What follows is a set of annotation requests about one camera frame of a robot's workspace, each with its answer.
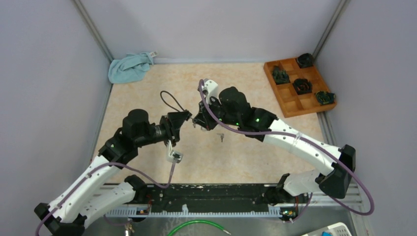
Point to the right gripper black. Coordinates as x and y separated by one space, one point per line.
203 118

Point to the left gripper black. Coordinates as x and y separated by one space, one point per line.
172 123

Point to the small silver keys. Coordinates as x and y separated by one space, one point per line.
221 135

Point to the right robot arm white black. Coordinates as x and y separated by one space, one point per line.
332 164

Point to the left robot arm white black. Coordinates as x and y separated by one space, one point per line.
77 207

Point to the light blue cloth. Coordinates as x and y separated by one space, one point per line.
131 68

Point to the dark rosette upper left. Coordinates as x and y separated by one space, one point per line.
280 76

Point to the wooden compartment tray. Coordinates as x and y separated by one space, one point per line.
291 103

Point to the dark rosette centre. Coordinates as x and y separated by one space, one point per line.
302 86

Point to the dark rosette top corner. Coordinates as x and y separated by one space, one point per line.
305 60

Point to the dark rosette right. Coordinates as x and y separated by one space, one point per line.
325 98

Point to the white basket corner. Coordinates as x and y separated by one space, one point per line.
336 229

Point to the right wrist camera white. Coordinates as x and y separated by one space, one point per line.
210 90

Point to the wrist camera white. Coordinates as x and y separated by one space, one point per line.
210 90
172 155

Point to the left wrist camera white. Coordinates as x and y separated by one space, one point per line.
172 155

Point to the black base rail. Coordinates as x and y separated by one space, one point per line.
216 198

